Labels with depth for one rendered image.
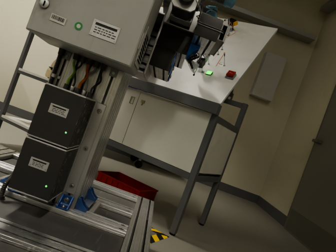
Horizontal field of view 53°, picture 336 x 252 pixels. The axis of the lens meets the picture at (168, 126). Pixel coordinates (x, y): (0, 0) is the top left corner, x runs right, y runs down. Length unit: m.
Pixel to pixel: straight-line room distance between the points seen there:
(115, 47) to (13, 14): 4.69
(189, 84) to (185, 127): 0.29
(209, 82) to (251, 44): 0.56
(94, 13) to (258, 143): 4.36
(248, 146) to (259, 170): 0.40
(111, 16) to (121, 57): 0.13
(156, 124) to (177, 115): 0.17
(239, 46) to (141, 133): 0.99
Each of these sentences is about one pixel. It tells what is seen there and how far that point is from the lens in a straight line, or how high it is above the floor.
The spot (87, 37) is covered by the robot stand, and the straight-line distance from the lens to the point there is 1.09.
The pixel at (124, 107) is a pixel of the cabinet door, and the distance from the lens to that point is 2.43.
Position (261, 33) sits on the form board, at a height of 1.55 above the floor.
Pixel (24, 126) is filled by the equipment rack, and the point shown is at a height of 0.23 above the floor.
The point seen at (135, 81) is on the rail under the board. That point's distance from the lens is 2.38.
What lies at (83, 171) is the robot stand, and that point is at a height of 0.37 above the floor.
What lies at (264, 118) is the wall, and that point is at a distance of 5.25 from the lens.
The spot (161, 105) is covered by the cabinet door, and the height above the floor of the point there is 0.75.
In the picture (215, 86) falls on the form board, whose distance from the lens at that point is 2.25.
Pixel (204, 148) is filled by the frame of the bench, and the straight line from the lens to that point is 2.13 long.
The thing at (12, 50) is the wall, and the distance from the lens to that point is 5.59.
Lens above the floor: 0.64
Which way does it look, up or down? level
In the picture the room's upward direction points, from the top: 20 degrees clockwise
